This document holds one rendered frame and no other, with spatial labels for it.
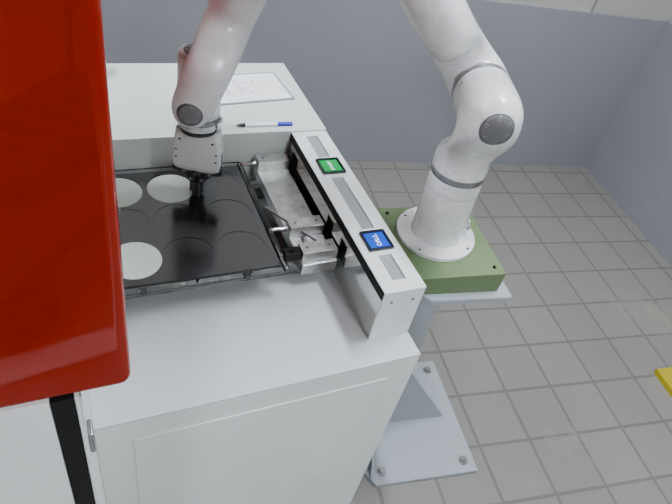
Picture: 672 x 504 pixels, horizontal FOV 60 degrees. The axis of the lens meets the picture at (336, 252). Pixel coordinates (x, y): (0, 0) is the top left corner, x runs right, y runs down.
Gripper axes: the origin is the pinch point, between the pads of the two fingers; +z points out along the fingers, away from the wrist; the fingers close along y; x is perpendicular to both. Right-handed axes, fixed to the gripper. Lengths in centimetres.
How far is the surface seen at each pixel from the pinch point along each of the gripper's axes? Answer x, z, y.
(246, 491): 43, 51, -22
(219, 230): 11.0, 2.0, -7.3
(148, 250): 20.6, 1.8, 4.8
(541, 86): -189, 43, -138
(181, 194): 1.6, 1.9, 3.1
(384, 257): 16.4, -3.3, -41.6
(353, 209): 2.7, -3.3, -34.7
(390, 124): -166, 69, -63
